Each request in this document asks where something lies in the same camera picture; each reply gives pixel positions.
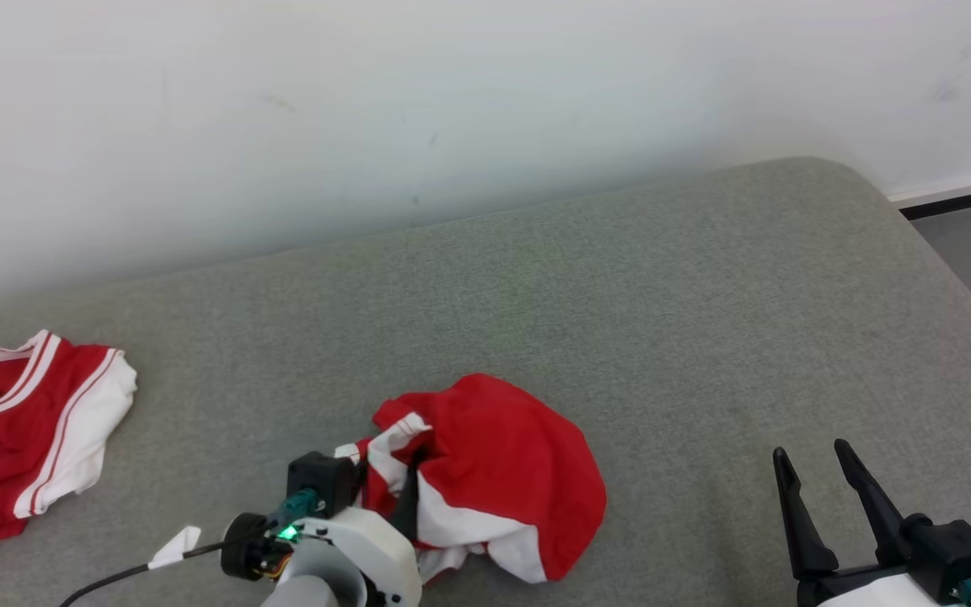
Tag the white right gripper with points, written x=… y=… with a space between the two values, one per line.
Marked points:
x=873 y=592

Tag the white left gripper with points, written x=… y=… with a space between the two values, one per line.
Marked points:
x=376 y=548

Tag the red shorts with white trim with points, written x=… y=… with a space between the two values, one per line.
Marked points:
x=502 y=455

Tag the white and black baseboard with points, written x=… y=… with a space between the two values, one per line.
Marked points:
x=966 y=200

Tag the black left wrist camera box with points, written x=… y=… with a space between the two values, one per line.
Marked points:
x=325 y=476

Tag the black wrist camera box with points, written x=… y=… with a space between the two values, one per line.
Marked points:
x=325 y=476
x=949 y=548

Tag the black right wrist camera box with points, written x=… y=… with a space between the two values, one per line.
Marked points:
x=949 y=548

